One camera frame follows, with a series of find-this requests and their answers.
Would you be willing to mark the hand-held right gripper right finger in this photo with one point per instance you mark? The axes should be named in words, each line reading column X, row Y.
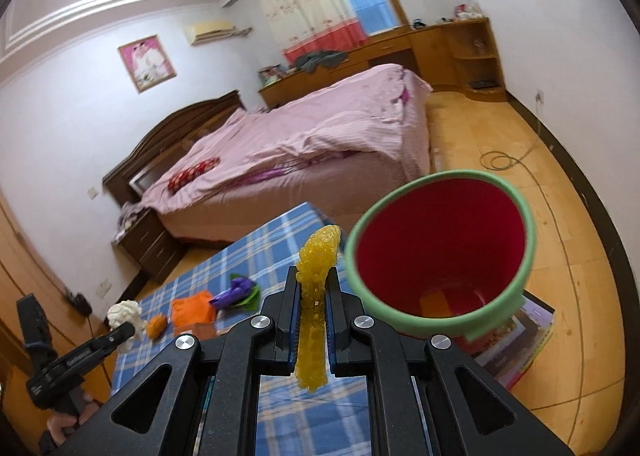
column 330, row 321

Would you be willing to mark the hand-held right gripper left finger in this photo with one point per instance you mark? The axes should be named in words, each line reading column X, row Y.
column 295, row 318

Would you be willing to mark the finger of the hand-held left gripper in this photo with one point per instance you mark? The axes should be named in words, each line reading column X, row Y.
column 117, row 335

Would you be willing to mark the yellow bumpy rubber strip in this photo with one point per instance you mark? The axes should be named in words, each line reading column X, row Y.
column 312, row 336

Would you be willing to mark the white tissue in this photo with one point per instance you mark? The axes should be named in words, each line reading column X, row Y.
column 125, row 311

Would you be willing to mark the orange mesh cloth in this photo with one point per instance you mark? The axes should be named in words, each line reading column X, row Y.
column 192, row 308

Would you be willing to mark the red bucket with green rim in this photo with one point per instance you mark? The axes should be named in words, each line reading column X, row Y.
column 440, row 246

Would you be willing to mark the person's left hand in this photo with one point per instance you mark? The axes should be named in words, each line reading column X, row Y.
column 62, row 428

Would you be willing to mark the small orange toy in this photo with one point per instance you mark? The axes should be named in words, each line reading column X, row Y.
column 156, row 327

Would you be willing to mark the black power adapter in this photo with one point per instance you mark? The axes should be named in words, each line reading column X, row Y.
column 80, row 302

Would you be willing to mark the purple eggplant toy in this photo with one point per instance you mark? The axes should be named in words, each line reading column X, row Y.
column 232, row 293

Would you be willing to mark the blue plaid blanket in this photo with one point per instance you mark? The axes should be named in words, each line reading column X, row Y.
column 280, row 246

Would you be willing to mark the dark wooden nightstand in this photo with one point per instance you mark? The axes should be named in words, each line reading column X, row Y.
column 152, row 248

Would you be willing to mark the crumpled cloth on nightstand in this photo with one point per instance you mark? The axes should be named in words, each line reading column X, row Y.
column 129, row 217

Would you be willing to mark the red floral pillow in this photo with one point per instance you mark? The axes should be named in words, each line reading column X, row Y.
column 192, row 173

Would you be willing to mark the stack of books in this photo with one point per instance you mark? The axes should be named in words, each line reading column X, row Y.
column 520, row 341

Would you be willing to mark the dark wooden bed headboard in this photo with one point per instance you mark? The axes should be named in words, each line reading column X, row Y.
column 150, row 146

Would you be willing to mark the bed with pink blanket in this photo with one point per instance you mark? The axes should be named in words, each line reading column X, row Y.
column 310, row 121

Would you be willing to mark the standing photo frames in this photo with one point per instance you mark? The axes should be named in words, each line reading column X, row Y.
column 270, row 74

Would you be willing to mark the grey clothes pile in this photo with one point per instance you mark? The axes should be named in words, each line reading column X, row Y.
column 320, row 60

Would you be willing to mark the black flat item on shelf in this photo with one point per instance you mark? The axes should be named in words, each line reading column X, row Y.
column 483, row 84

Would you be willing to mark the long wooden desk cabinet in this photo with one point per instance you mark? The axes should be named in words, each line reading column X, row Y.
column 435, row 51

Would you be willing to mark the small blue desk item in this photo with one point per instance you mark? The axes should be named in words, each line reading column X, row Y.
column 417, row 24

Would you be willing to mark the cream and red curtain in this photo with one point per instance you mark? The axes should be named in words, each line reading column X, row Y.
column 305, row 1

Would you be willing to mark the small items on shelf top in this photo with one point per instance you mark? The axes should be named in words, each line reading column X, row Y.
column 469, row 12

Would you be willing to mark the white wall outlet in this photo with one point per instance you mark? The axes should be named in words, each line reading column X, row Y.
column 105, row 288

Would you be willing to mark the white wall switch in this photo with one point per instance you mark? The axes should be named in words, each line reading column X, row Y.
column 92, row 192

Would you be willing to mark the pink framed wall picture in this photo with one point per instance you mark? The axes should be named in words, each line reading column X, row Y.
column 147, row 63

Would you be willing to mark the wall air conditioner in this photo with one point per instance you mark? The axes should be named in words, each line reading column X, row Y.
column 207, row 32

